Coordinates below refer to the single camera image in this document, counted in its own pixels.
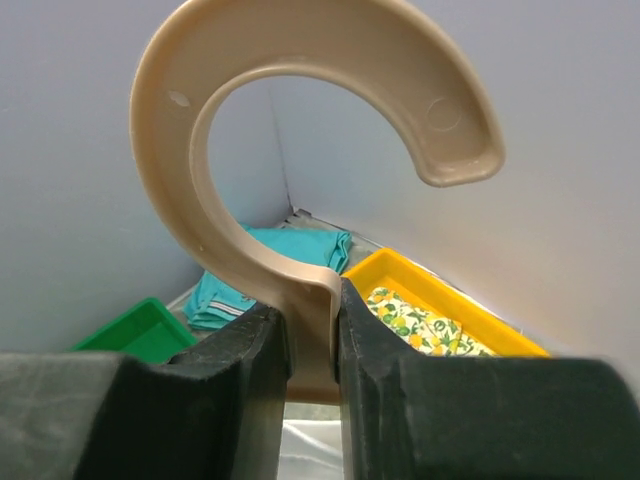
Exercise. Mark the lemon print folded cloth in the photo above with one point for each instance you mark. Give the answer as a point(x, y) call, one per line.
point(424, 330)

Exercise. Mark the beige hanger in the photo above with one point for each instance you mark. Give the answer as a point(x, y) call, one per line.
point(387, 52)

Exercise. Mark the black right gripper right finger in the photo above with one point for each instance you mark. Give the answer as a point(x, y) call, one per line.
point(406, 415)

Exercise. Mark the teal folded t-shirt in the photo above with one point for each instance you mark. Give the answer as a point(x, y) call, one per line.
point(213, 304)

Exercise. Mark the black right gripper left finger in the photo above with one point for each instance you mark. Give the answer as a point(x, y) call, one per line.
point(213, 411)

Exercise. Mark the yellow plastic tray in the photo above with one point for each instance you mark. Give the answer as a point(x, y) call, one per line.
point(419, 287)

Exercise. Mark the white daisy print t-shirt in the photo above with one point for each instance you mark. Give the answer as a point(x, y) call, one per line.
point(311, 444)

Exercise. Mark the green plastic tray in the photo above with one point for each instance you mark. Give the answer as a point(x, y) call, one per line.
point(147, 331)

